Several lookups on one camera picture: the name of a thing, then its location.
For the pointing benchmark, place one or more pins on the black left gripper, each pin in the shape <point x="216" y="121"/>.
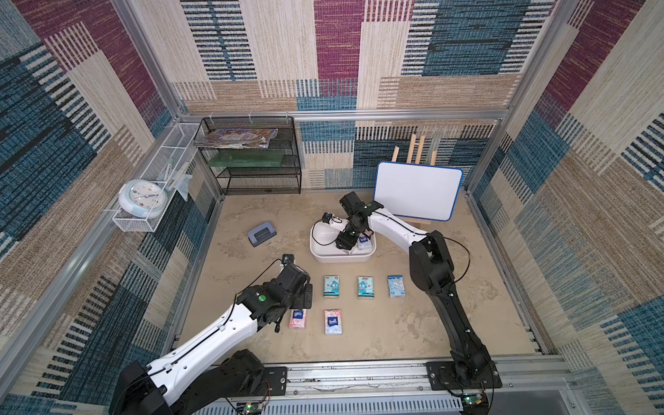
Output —
<point x="300" y="302"/>

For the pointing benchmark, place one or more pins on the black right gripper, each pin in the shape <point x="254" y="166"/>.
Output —
<point x="347" y="239"/>

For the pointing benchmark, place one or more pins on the teal cartoon tissue pack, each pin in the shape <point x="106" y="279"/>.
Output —
<point x="365" y="287"/>
<point x="331" y="286"/>

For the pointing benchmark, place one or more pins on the pink blue tissue pack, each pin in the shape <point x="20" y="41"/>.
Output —
<point x="333" y="322"/>
<point x="364" y="243"/>

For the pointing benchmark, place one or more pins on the blue striped tissue pack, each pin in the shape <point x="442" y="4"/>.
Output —
<point x="396" y="286"/>

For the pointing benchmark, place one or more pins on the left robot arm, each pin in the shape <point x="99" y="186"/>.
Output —
<point x="209" y="367"/>

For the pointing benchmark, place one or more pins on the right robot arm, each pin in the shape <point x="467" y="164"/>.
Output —
<point x="431" y="269"/>

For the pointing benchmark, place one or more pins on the white plastic storage box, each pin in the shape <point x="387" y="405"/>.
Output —
<point x="324" y="249"/>

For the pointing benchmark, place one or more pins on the blue grey hole punch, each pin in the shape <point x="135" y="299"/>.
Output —
<point x="261" y="234"/>

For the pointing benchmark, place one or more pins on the blue framed whiteboard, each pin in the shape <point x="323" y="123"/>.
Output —
<point x="418" y="191"/>

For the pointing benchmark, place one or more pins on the colourful magazine on shelf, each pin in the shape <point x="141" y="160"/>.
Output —
<point x="239" y="139"/>

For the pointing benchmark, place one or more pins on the green board on shelf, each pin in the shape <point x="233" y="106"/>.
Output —
<point x="246" y="159"/>

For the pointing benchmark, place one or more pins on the white round clock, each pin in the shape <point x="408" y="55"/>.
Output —
<point x="142" y="199"/>

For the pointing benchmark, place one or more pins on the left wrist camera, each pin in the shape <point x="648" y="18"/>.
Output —
<point x="287" y="259"/>

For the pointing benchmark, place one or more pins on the black wire mesh shelf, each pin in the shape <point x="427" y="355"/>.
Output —
<point x="286" y="179"/>

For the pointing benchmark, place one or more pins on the white wire wall basket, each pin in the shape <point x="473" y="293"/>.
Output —
<point x="168" y="164"/>

